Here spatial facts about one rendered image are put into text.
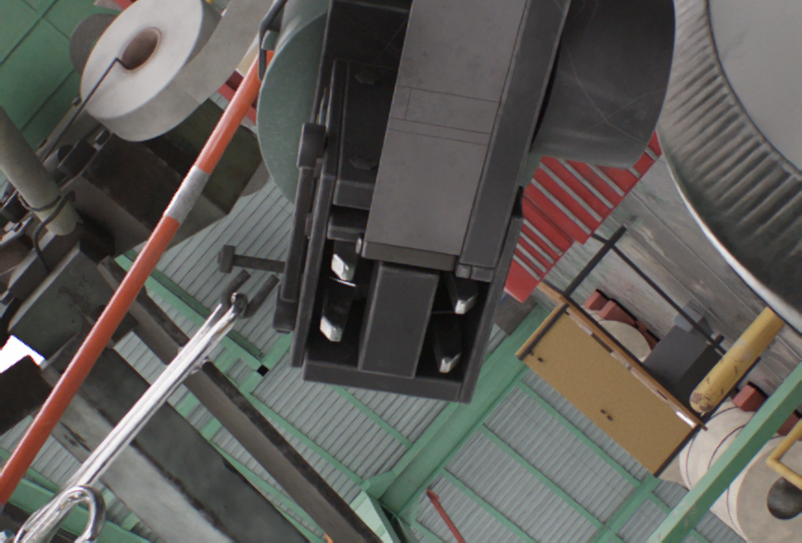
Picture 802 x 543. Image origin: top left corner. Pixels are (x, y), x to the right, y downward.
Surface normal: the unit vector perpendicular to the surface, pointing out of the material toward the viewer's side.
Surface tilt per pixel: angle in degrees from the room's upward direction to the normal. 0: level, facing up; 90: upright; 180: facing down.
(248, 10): 90
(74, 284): 90
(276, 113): 65
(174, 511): 50
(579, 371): 90
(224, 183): 125
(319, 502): 33
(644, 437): 90
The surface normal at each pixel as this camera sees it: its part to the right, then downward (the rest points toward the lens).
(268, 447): -0.59, 0.58
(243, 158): 0.59, -0.26
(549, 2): 0.00, 0.55
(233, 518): 0.66, -0.44
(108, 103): -0.54, -0.47
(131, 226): -0.41, 0.75
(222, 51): 0.51, 0.47
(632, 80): 0.06, 0.26
